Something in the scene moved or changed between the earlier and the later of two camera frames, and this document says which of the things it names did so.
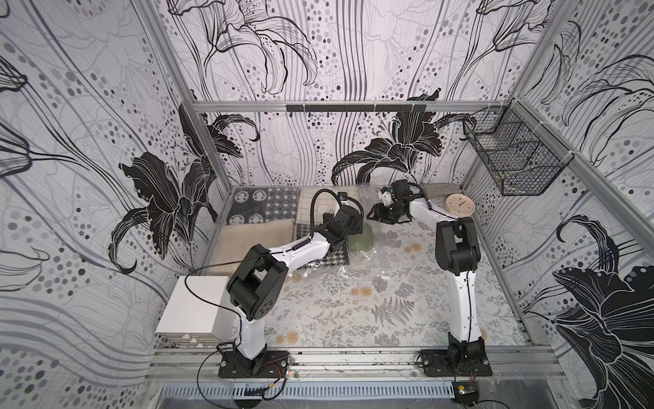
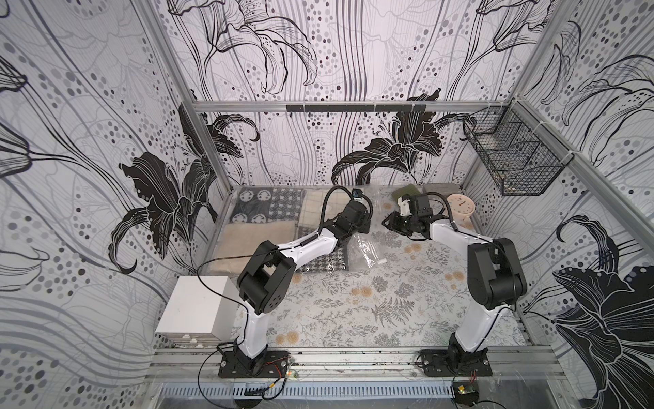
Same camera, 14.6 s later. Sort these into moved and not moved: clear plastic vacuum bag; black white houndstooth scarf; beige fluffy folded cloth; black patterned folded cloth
Moved: clear plastic vacuum bag
Not moved: black white houndstooth scarf; black patterned folded cloth; beige fluffy folded cloth
